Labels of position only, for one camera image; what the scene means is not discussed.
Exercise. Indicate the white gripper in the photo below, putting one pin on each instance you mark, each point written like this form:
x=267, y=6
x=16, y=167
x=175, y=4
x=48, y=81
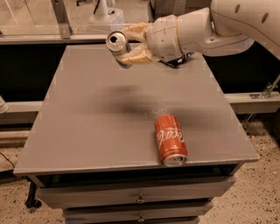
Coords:
x=162, y=38

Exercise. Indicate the silver blue redbull can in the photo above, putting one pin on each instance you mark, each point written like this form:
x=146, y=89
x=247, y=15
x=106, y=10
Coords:
x=118, y=45

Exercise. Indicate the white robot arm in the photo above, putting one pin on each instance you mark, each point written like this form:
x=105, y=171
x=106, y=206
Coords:
x=226, y=27

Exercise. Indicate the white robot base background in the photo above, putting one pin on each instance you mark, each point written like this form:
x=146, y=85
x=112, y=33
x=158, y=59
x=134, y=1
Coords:
x=105, y=18

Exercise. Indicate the dark blue chip bag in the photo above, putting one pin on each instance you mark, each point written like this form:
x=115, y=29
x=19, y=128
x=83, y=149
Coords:
x=179, y=61

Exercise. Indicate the grey drawer cabinet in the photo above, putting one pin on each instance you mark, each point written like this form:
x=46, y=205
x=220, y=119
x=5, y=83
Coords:
x=96, y=124

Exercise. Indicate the white object left edge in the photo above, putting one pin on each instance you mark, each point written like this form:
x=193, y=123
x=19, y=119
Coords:
x=4, y=107

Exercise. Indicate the upper grey drawer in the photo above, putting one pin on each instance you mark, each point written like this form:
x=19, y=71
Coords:
x=136, y=193

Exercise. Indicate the grey drawer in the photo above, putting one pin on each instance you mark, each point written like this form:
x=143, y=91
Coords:
x=136, y=193
x=138, y=214

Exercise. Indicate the lower grey drawer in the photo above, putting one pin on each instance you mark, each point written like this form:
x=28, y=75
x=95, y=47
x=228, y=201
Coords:
x=138, y=214

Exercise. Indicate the black caster leg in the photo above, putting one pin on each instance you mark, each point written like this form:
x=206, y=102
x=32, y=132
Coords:
x=31, y=201

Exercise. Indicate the metal railing frame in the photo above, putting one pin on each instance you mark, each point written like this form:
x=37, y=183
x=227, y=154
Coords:
x=60, y=21

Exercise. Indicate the metal bracket on rail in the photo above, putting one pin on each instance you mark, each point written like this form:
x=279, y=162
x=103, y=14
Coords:
x=267, y=90

